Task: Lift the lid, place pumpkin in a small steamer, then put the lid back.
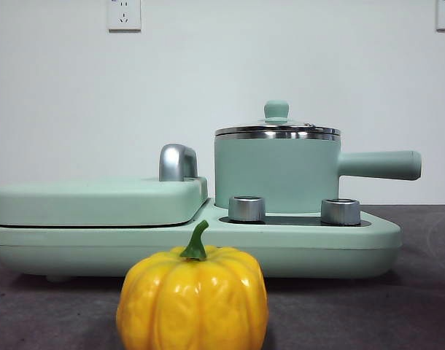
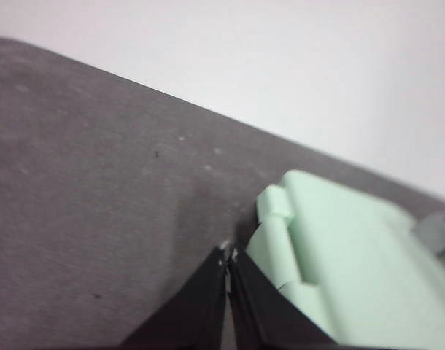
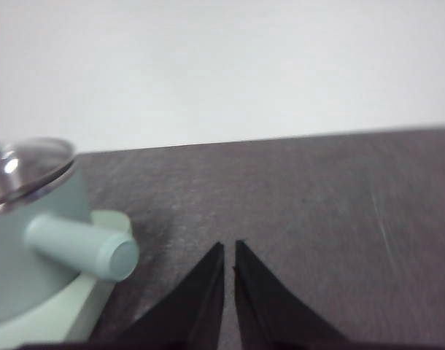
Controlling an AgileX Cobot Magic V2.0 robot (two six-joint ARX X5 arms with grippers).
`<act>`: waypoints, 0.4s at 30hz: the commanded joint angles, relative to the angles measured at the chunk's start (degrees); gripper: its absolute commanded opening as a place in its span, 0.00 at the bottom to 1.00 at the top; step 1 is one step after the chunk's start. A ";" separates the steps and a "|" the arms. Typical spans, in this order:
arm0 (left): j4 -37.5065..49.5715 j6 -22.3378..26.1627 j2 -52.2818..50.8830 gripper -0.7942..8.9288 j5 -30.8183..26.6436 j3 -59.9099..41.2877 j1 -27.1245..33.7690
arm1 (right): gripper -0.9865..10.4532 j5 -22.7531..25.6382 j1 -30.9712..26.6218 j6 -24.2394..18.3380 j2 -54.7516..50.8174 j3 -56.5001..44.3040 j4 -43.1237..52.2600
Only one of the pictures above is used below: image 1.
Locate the yellow toy pumpkin green stem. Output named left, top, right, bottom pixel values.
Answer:
left=115, top=219, right=270, bottom=350

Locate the silver control knob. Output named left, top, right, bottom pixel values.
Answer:
left=228, top=195, right=266, bottom=222
left=320, top=198, right=361, bottom=225

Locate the mint green breakfast machine base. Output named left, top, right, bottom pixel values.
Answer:
left=0, top=196, right=403, bottom=284

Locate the mint green pot with handle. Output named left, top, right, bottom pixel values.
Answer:
left=214, top=131, right=423, bottom=215

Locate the glass lid with green knob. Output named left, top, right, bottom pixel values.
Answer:
left=214, top=101, right=341, bottom=137

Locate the mint green cover silver handle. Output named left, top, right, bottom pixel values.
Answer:
left=0, top=144, right=209, bottom=227

